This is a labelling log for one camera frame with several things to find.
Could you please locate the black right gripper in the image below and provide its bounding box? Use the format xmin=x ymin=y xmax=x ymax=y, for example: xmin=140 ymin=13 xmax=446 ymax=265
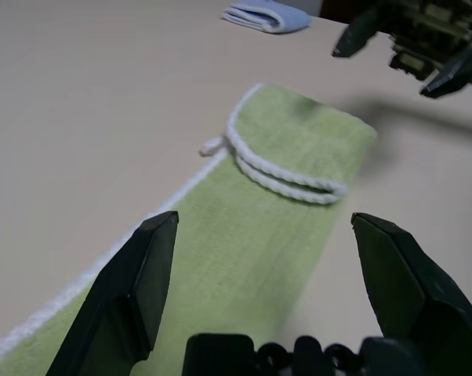
xmin=332 ymin=0 xmax=472 ymax=99

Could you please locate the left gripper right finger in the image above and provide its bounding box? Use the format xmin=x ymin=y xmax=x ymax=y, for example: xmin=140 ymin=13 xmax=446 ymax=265
xmin=350 ymin=212 xmax=472 ymax=376

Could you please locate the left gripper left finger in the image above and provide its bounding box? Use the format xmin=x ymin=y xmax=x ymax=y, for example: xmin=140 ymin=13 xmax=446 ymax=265
xmin=43 ymin=211 xmax=180 ymax=376

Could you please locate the green towel white trim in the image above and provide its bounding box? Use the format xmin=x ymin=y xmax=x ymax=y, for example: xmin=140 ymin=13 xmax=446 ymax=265
xmin=0 ymin=82 xmax=378 ymax=376

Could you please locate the folded light blue towel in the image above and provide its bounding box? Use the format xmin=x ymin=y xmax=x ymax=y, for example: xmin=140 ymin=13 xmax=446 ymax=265
xmin=220 ymin=0 xmax=312 ymax=35

